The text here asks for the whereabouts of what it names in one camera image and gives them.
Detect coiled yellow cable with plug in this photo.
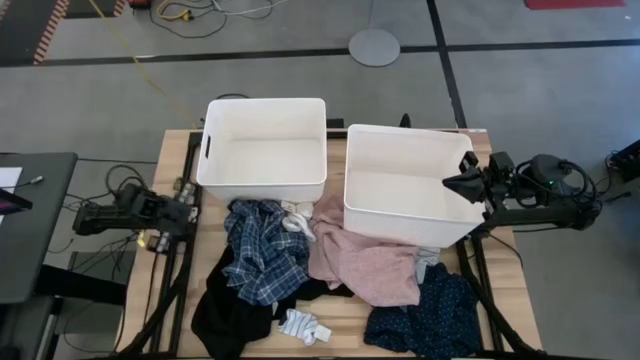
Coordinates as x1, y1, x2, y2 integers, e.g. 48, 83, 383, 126
155, 0, 195, 23

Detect pink garment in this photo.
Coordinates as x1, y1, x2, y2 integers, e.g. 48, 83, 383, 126
307, 192, 422, 308

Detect long yellow floor cable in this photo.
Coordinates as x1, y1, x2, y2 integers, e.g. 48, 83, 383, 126
87, 0, 199, 130

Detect white mesh basket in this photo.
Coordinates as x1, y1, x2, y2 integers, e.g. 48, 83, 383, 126
195, 97, 329, 205
342, 123, 487, 250

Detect black garment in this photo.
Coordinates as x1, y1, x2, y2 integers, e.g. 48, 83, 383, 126
190, 243, 356, 360

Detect black floor device with cables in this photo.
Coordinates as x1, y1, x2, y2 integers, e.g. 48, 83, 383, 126
605, 138, 640, 184

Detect red floor mat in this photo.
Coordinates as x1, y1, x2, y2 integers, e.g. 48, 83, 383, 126
523, 0, 628, 11

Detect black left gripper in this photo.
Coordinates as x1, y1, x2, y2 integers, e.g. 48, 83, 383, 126
145, 181, 200, 255

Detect dark tablet with red edge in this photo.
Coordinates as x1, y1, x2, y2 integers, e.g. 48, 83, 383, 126
0, 188, 34, 217

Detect navy dotted garment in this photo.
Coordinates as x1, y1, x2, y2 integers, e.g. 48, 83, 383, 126
363, 262, 485, 360

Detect black hazard-striped floor mat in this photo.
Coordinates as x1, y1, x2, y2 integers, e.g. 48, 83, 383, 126
64, 0, 127, 19
0, 0, 71, 67

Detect striped sock with paper tag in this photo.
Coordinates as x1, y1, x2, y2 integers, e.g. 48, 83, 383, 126
277, 307, 333, 347

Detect white paper sheet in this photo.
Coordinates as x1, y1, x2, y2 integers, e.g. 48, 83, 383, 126
0, 166, 24, 191

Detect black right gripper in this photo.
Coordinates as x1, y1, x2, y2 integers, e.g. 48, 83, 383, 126
442, 150, 519, 205

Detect dark grey desk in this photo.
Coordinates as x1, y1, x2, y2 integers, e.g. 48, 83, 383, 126
0, 152, 79, 305

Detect grey round floor stand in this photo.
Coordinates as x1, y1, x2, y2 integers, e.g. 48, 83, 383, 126
347, 0, 402, 68

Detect blue plaid shirt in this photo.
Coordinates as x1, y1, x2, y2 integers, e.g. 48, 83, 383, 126
221, 198, 312, 307

